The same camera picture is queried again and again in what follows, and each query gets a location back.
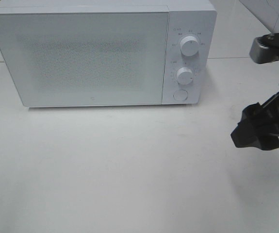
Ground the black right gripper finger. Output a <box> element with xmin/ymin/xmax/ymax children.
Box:
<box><xmin>241</xmin><ymin>101</ymin><xmax>279</xmax><ymax>135</ymax></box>
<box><xmin>230</xmin><ymin>121</ymin><xmax>279</xmax><ymax>150</ymax></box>

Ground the round white door button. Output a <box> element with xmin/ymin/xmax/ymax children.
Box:
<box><xmin>173</xmin><ymin>90</ymin><xmax>188</xmax><ymax>101</ymax></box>

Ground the white microwave knob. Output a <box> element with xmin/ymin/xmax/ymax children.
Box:
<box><xmin>180</xmin><ymin>35</ymin><xmax>199</xmax><ymax>57</ymax></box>
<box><xmin>176</xmin><ymin>67</ymin><xmax>194</xmax><ymax>85</ymax></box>

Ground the white microwave door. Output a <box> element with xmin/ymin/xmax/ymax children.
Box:
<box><xmin>0</xmin><ymin>13</ymin><xmax>168</xmax><ymax>107</ymax></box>

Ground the white microwave oven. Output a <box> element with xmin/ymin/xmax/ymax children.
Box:
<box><xmin>0</xmin><ymin>0</ymin><xmax>217</xmax><ymax>106</ymax></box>

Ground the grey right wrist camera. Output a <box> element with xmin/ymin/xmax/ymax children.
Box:
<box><xmin>249</xmin><ymin>33</ymin><xmax>279</xmax><ymax>64</ymax></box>

